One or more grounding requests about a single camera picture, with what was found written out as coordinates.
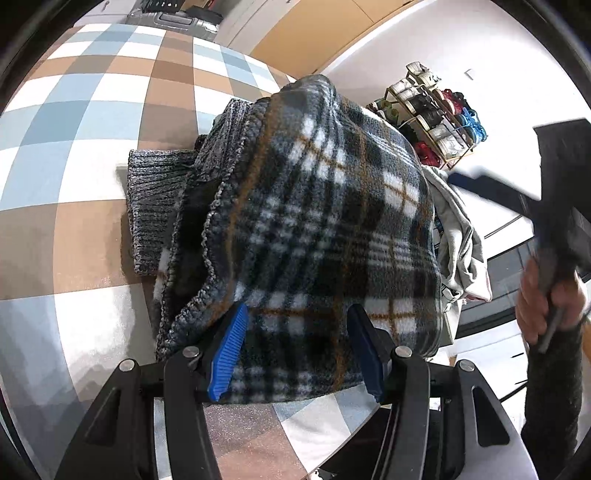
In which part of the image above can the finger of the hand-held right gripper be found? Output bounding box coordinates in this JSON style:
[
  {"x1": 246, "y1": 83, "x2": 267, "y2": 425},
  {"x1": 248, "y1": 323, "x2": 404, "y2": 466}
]
[{"x1": 448, "y1": 172, "x2": 539, "y2": 214}]

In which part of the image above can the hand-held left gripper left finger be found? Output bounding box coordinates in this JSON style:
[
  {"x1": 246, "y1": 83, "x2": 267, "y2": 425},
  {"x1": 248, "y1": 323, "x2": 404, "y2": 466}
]
[{"x1": 54, "y1": 302, "x2": 250, "y2": 480}]

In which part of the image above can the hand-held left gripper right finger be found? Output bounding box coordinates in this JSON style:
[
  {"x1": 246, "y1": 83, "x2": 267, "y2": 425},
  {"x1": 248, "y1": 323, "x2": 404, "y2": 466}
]
[{"x1": 346, "y1": 305, "x2": 539, "y2": 480}]

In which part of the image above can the plaid fleece jacket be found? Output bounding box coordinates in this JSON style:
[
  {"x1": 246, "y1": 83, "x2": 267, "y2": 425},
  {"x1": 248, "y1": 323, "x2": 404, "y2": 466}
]
[{"x1": 127, "y1": 75, "x2": 443, "y2": 406}]

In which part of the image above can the person's right forearm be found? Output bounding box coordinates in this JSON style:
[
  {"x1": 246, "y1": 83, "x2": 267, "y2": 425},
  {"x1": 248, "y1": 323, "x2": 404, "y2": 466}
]
[{"x1": 521, "y1": 318, "x2": 585, "y2": 472}]

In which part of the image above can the person's right hand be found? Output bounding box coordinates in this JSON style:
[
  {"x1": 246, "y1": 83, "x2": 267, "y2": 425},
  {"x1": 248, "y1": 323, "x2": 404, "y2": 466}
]
[{"x1": 515, "y1": 258, "x2": 589, "y2": 344}]

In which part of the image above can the gold metal shoe rack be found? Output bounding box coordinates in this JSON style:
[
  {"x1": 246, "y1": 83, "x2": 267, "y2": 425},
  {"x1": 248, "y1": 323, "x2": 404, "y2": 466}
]
[{"x1": 369, "y1": 62, "x2": 488, "y2": 171}]

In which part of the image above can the light grey hoodie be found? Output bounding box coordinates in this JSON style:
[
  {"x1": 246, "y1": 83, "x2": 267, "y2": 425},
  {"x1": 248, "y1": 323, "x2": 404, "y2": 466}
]
[{"x1": 422, "y1": 166, "x2": 492, "y2": 303}]

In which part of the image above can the wooden shoe rack with shoes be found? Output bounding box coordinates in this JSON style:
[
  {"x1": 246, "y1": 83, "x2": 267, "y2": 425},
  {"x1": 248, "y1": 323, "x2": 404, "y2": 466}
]
[{"x1": 369, "y1": 62, "x2": 488, "y2": 169}]

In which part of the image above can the tan wooden door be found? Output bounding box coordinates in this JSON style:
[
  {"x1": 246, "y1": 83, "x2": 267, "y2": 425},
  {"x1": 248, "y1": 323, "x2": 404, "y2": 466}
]
[{"x1": 249, "y1": 0, "x2": 426, "y2": 77}]

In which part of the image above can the silver suitcase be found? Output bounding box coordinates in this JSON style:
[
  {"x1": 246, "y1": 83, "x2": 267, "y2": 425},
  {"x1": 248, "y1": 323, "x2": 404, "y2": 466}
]
[{"x1": 127, "y1": 9, "x2": 222, "y2": 42}]

